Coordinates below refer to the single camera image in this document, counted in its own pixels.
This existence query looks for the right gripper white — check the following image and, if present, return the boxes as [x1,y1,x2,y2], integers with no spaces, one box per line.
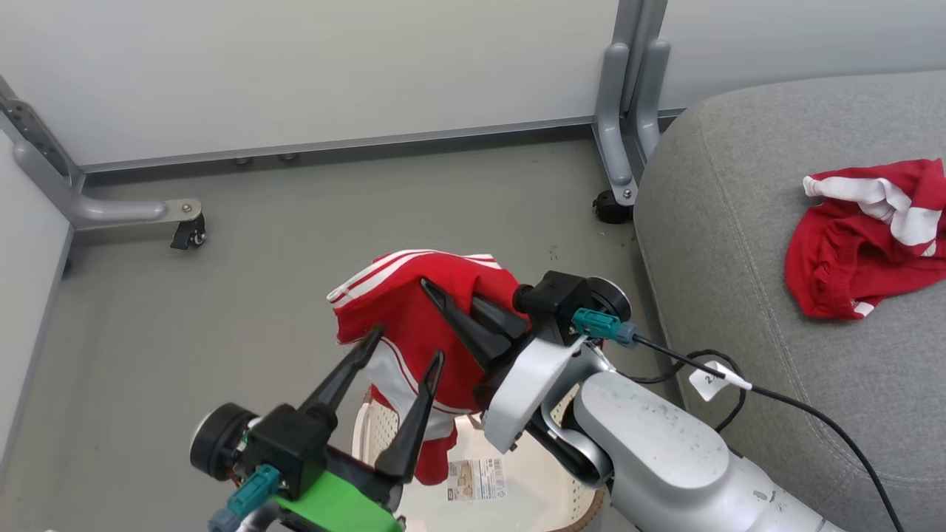
[421,279,586,453]

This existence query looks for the white labelled package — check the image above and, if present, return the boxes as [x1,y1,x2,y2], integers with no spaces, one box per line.
[399,417,585,532]

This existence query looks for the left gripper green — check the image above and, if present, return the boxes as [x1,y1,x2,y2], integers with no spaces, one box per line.
[275,324,446,532]

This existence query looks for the grey partition leg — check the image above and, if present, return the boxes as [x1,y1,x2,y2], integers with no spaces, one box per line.
[593,41,672,208]
[0,78,204,230]

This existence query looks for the black caster wheel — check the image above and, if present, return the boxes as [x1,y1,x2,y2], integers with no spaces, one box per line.
[170,214,208,250]
[592,190,635,225]

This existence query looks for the white cable tag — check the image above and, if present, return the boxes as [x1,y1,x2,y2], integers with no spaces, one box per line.
[689,361,753,403]

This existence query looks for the cream perforated laundry basket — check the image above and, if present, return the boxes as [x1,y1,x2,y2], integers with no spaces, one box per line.
[351,384,608,532]

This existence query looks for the thin black cable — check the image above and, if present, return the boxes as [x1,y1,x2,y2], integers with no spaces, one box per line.
[634,334,906,532]

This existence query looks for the teal cable connector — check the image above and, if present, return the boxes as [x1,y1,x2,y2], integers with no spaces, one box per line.
[209,464,282,532]
[571,308,640,348]

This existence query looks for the grey partition post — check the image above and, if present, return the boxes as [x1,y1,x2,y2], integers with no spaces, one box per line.
[613,0,667,112]

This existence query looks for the red white striped garment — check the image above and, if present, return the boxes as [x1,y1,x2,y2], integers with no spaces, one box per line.
[327,250,527,486]

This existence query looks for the grey fabric sofa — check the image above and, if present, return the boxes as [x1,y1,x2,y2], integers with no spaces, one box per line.
[633,70,946,532]

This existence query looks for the looped black cable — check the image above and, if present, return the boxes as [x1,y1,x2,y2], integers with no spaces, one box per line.
[621,349,749,437]

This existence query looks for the white partition panel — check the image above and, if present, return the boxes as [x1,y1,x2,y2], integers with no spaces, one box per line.
[0,133,75,474]
[0,0,622,174]
[658,0,946,112]

